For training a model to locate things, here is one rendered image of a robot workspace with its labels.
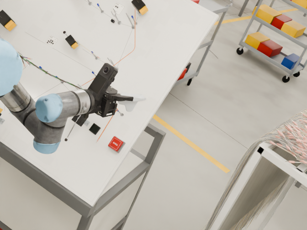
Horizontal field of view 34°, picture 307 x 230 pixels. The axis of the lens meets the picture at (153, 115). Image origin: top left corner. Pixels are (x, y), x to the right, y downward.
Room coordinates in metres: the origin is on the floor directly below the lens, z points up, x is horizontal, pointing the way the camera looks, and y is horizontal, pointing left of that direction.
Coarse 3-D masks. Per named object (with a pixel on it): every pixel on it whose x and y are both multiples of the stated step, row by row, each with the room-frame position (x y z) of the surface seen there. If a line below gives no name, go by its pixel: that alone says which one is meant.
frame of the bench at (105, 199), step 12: (144, 156) 2.27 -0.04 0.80; (144, 168) 2.17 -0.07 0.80; (120, 180) 1.99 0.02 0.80; (132, 180) 2.05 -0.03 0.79; (144, 180) 2.25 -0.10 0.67; (108, 192) 1.87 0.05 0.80; (120, 192) 1.94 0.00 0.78; (96, 204) 1.76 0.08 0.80; (132, 204) 2.23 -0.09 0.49; (84, 228) 1.69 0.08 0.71; (120, 228) 2.22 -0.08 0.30
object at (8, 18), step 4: (0, 12) 2.11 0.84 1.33; (4, 12) 2.11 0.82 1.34; (0, 16) 2.10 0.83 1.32; (4, 16) 2.10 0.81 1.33; (8, 16) 2.10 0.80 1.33; (0, 20) 2.08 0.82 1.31; (4, 20) 2.08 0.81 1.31; (8, 20) 2.08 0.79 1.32; (12, 20) 2.11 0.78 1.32; (4, 24) 2.07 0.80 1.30; (16, 24) 2.18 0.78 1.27
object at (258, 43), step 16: (272, 0) 7.12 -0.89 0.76; (288, 0) 6.55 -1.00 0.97; (304, 0) 6.56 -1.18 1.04; (256, 16) 6.67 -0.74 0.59; (272, 16) 6.64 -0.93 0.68; (256, 32) 6.99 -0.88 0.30; (288, 32) 6.50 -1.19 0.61; (240, 48) 6.69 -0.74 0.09; (256, 48) 6.66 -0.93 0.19; (272, 48) 6.59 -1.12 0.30; (304, 48) 6.35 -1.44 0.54; (288, 64) 6.42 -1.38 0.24; (304, 64) 6.77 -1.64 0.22; (288, 80) 6.39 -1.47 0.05
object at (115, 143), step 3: (114, 138) 1.82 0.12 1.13; (117, 138) 1.82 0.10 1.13; (111, 141) 1.81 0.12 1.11; (114, 141) 1.81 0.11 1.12; (117, 141) 1.81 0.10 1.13; (120, 141) 1.81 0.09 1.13; (108, 144) 1.80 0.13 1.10; (111, 144) 1.80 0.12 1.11; (114, 144) 1.80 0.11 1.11; (117, 144) 1.81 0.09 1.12; (120, 144) 1.81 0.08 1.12; (111, 147) 1.80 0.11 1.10; (114, 147) 1.80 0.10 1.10; (117, 147) 1.80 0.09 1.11; (117, 150) 1.79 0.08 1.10
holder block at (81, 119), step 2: (74, 116) 1.83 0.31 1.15; (76, 116) 1.83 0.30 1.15; (78, 116) 1.83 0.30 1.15; (80, 116) 1.83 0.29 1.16; (72, 118) 1.82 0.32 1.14; (74, 118) 1.82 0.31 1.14; (76, 118) 1.82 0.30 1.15; (80, 118) 1.82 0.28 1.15; (82, 118) 1.82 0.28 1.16; (84, 118) 1.83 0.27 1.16; (86, 118) 1.85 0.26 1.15; (74, 120) 1.81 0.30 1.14; (78, 120) 1.81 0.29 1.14; (80, 120) 1.81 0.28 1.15; (82, 120) 1.82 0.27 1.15; (84, 120) 1.84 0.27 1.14; (76, 122) 1.81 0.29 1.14; (78, 122) 1.81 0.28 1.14; (80, 122) 1.81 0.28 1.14; (82, 122) 1.83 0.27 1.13; (84, 122) 1.84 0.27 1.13; (78, 124) 1.80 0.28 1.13; (80, 124) 1.82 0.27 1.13; (82, 124) 1.83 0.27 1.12
